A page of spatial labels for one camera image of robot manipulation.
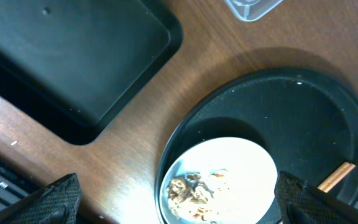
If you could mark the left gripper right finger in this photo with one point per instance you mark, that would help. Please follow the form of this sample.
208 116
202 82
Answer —
301 203

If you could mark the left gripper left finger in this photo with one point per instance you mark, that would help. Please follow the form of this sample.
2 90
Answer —
56 203

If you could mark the wooden chopstick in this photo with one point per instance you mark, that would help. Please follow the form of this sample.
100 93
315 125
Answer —
341 172

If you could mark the grey plate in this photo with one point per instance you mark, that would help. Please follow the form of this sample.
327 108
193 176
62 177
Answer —
252 175

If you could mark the round black tray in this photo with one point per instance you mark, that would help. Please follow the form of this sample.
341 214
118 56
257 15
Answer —
306 120

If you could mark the food scraps on plate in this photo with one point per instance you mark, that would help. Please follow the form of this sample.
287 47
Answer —
196 197

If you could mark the black rectangular bin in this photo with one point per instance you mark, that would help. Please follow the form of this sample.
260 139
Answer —
74 65

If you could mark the clear plastic bin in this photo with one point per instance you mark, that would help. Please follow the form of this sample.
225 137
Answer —
251 10

